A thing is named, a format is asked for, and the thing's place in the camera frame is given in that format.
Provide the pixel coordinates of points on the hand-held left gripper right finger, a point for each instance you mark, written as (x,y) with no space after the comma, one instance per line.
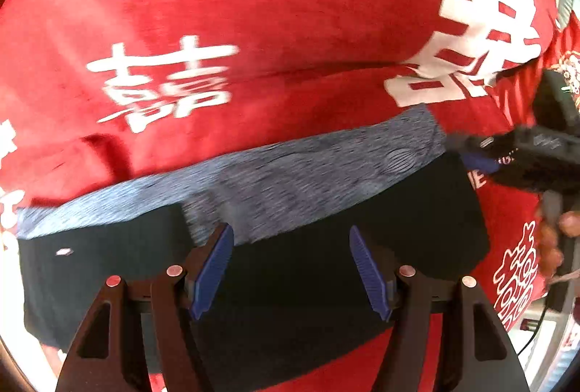
(369,274)

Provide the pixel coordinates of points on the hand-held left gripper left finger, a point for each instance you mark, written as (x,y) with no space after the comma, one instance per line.
(213,269)

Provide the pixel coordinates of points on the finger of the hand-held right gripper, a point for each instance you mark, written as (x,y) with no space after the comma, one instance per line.
(480,163)

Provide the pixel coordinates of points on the red pillow with gold pattern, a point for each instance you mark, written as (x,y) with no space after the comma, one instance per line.
(516,97)

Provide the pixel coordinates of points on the black pants with blue trim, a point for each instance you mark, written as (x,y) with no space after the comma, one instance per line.
(294,283)

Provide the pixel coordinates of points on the person's right hand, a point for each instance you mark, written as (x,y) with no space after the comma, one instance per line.
(550,258)

